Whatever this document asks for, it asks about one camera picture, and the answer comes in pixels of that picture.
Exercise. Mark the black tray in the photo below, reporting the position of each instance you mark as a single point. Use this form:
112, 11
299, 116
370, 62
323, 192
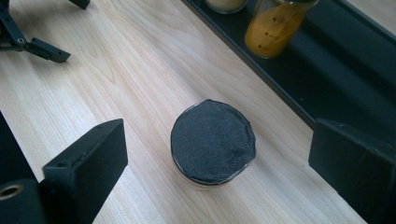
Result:
342, 77

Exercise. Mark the glass jar with black lid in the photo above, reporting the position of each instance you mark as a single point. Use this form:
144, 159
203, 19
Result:
213, 141

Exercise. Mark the glass jar of yellow powder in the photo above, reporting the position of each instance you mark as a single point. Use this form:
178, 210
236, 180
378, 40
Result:
274, 29

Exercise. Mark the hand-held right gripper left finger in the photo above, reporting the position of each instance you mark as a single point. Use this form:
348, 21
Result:
87, 168

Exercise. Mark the glass jar of pale powder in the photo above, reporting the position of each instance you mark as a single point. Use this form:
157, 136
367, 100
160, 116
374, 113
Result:
225, 4

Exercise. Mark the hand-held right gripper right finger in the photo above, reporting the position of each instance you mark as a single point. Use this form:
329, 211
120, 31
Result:
355, 168

